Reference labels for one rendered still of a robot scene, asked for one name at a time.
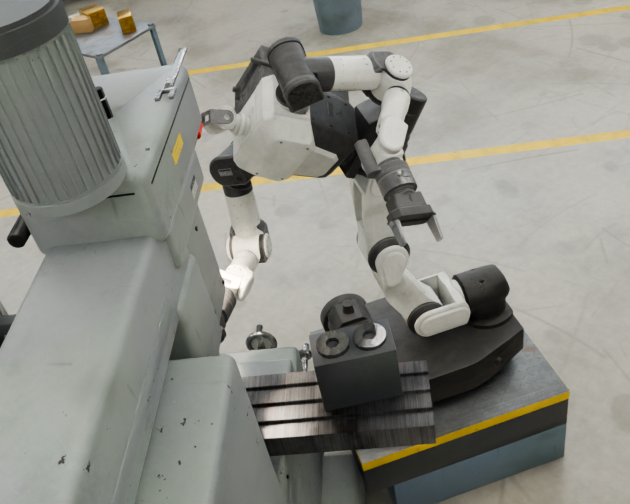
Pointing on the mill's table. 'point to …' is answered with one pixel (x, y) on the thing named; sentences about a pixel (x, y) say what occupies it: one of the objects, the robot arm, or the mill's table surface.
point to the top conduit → (18, 233)
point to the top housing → (163, 201)
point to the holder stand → (356, 364)
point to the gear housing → (183, 218)
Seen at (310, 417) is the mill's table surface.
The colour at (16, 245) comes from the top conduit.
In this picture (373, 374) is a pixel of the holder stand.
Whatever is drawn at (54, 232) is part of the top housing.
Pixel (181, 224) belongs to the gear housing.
